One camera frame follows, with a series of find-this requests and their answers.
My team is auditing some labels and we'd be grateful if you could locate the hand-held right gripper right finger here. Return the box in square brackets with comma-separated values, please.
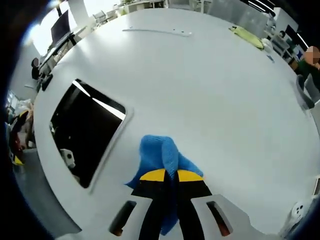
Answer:
[177, 169, 266, 240]

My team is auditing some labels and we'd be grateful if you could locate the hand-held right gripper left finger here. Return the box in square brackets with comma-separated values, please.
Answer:
[96, 167, 168, 240]

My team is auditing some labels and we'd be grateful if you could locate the blue cleaning cloth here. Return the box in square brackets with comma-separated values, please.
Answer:
[124, 134, 205, 236]

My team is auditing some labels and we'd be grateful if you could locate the black tablet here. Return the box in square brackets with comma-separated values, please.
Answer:
[48, 78, 135, 190]

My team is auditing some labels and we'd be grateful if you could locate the yellow cloth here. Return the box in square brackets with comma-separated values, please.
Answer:
[229, 25, 265, 50]

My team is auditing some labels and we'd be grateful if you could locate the black computer monitor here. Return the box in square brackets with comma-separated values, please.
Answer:
[50, 9, 71, 46]

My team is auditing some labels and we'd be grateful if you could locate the white round device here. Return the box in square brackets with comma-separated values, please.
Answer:
[291, 201, 305, 223]

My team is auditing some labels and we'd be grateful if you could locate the grey office chair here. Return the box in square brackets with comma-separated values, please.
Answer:
[296, 73, 320, 110]

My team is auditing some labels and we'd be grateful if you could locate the small white round object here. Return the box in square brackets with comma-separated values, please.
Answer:
[261, 39, 273, 52]

